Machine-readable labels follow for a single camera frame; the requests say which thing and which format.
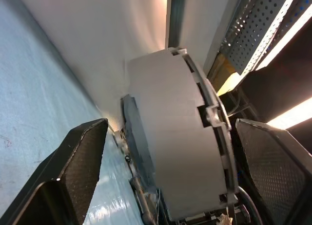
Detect perforated metal cable tray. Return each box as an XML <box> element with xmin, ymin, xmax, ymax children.
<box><xmin>220</xmin><ymin>0</ymin><xmax>301</xmax><ymax>75</ymax></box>

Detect bright ceiling light strip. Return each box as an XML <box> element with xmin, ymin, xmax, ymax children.
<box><xmin>266</xmin><ymin>95</ymin><xmax>312</xmax><ymax>132</ymax></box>
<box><xmin>253</xmin><ymin>5</ymin><xmax>312</xmax><ymax>71</ymax></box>

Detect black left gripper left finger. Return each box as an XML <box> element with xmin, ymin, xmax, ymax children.
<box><xmin>0</xmin><ymin>117</ymin><xmax>109</xmax><ymax>225</ymax></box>

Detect silver motor housing copper windings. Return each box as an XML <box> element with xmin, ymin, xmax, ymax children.
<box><xmin>120</xmin><ymin>46</ymin><xmax>241</xmax><ymax>222</ymax></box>

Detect grey metal post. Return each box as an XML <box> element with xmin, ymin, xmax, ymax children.
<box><xmin>166</xmin><ymin>0</ymin><xmax>190</xmax><ymax>51</ymax></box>

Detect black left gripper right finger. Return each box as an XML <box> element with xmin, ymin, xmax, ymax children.
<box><xmin>235</xmin><ymin>117</ymin><xmax>312</xmax><ymax>225</ymax></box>

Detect blue plastic table cover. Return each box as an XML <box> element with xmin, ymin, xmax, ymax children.
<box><xmin>0</xmin><ymin>0</ymin><xmax>147</xmax><ymax>225</ymax></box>

